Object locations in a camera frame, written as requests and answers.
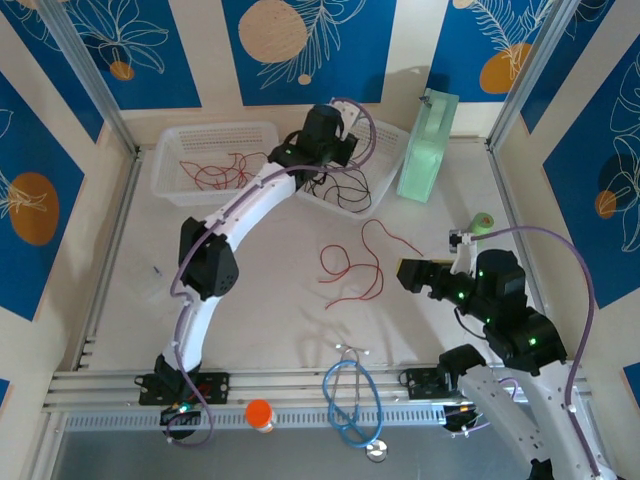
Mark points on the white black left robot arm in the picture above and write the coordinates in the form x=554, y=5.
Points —
x=250, y=200

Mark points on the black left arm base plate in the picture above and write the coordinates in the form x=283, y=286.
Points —
x=220, y=387

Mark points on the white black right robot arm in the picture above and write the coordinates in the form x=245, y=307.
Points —
x=505, y=415

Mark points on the orange capped bottle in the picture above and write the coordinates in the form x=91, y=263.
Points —
x=260, y=412

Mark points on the black controller box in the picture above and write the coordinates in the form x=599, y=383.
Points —
x=180, y=412
x=462, y=417

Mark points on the grey metal panel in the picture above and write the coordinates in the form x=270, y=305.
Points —
x=275, y=460

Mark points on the aluminium side rail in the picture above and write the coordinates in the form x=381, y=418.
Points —
x=508, y=195
x=110, y=260

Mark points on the blue stethoscope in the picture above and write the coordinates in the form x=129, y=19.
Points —
x=376, y=451

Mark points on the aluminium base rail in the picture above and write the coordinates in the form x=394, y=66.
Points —
x=300, y=387

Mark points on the white plastic mesh basket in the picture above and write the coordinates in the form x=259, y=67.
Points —
x=210, y=145
x=390, y=145

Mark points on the small blue clear item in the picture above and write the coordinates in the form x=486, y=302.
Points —
x=157, y=273

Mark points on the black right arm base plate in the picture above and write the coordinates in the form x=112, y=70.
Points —
x=420, y=382

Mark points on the aluminium frame post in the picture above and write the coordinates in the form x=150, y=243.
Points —
x=85, y=65
x=530, y=75

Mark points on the mint green zip pouch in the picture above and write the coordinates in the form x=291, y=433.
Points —
x=427, y=155

